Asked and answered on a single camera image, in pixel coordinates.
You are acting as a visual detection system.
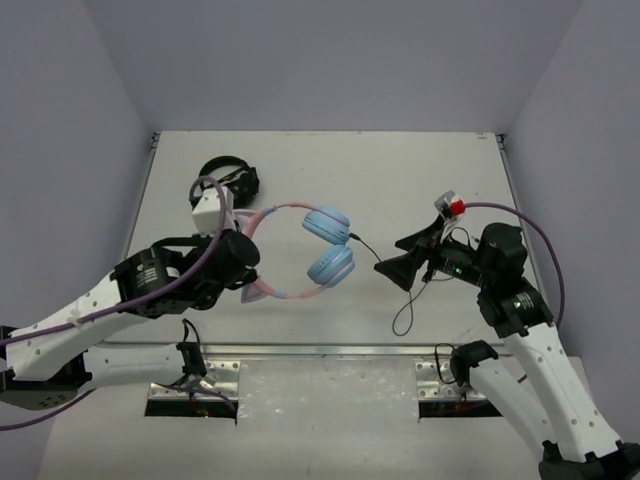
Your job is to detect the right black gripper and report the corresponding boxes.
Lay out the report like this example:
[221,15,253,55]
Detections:
[374,216,492,292]

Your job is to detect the pink blue cat-ear headphones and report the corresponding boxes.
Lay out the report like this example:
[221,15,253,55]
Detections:
[234,202,357,306]

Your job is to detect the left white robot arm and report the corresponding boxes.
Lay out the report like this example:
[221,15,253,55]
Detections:
[1,230,260,411]

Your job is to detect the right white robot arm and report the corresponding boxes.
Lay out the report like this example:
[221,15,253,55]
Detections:
[374,220,639,479]

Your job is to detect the black headphones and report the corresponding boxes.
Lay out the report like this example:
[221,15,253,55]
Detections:
[199,155,260,209]

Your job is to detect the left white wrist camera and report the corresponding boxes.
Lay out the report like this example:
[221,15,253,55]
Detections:
[190,186,236,236]

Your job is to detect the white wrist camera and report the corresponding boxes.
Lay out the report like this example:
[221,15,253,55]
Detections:
[190,186,236,236]
[434,190,466,223]

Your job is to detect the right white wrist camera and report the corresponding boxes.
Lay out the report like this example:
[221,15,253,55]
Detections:
[434,190,466,223]

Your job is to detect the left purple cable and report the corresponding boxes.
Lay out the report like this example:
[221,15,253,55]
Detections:
[0,175,236,432]

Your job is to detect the purple cable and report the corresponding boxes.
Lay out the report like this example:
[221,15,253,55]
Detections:
[0,175,236,432]
[462,200,566,386]

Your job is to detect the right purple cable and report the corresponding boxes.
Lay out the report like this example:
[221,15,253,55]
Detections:
[462,200,566,386]

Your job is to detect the left metal mounting bracket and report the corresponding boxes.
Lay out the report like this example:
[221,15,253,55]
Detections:
[147,358,242,405]

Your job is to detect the metal mounting bracket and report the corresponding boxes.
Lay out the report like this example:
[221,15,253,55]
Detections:
[147,358,242,405]
[414,359,486,402]

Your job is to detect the right metal mounting bracket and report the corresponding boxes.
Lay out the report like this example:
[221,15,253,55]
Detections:
[414,359,486,402]

